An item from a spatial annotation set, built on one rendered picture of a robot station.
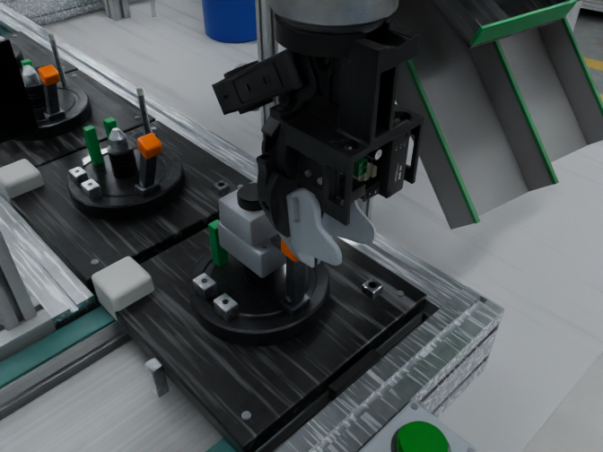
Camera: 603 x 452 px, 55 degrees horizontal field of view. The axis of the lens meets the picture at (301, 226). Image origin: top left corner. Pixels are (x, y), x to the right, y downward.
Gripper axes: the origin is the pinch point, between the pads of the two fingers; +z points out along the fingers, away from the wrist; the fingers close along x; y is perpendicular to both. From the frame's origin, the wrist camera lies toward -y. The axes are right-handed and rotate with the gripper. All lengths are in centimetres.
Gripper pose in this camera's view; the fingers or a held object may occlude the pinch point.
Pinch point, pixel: (307, 247)
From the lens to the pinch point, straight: 47.9
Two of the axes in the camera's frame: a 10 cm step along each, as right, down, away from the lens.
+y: 6.9, 4.6, -5.6
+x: 7.2, -4.4, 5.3
